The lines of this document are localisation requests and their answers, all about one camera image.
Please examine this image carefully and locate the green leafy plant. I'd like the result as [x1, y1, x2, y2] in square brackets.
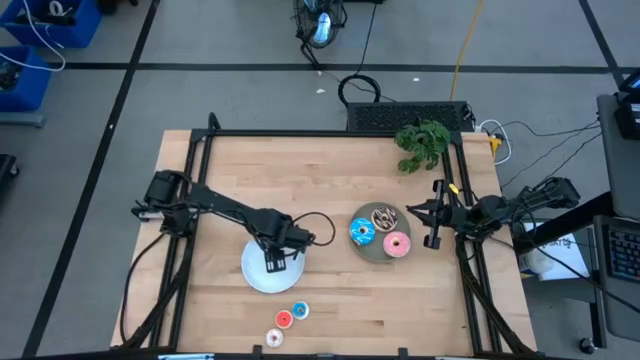
[393, 118, 452, 175]

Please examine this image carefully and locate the large chocolate iced donut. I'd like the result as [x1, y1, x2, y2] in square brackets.
[370, 205, 400, 234]

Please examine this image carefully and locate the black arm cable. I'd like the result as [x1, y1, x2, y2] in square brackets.
[119, 230, 171, 346]
[519, 234, 640, 315]

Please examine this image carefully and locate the black diagonal bar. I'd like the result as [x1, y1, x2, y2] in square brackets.
[514, 191, 617, 254]

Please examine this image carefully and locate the grey round plate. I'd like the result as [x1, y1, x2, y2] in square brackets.
[348, 201, 413, 264]

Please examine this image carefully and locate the white looped cable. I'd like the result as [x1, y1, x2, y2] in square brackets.
[477, 118, 514, 166]

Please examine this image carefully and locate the black vented computer case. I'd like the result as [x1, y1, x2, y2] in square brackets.
[345, 101, 476, 134]

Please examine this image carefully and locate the black floor fan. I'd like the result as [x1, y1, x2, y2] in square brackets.
[292, 0, 349, 50]

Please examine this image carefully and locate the large pink iced donut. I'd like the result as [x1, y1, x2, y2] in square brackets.
[382, 230, 413, 260]

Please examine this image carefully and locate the large blue iced donut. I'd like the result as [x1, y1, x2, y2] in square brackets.
[348, 217, 377, 247]

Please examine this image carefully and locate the white printed booklet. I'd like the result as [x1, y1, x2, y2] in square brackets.
[519, 224, 591, 281]

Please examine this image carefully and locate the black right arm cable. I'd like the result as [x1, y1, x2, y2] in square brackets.
[519, 234, 640, 315]

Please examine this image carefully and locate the black aluminium table frame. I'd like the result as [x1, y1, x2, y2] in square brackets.
[119, 112, 539, 360]

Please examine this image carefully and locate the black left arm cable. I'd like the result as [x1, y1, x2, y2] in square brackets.
[119, 230, 171, 346]

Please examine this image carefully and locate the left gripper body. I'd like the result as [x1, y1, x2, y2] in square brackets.
[257, 224, 316, 274]

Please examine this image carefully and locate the blue plastic bin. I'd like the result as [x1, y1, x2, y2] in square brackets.
[0, 45, 51, 112]
[0, 0, 104, 50]

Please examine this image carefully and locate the white bin cable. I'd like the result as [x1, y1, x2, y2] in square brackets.
[0, 0, 67, 72]

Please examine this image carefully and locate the yellow floor cable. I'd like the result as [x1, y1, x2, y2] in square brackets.
[449, 0, 485, 101]

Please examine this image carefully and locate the black coiled cable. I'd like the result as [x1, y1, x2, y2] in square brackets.
[337, 73, 383, 107]

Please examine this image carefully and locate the white round plate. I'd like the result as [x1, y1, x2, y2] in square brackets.
[240, 238, 306, 295]

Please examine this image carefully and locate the grey desk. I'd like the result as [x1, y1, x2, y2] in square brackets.
[594, 92, 640, 221]

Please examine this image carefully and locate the black desk device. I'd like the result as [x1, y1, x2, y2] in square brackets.
[613, 69, 640, 141]

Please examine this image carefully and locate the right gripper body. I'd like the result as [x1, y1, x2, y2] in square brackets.
[423, 179, 469, 250]

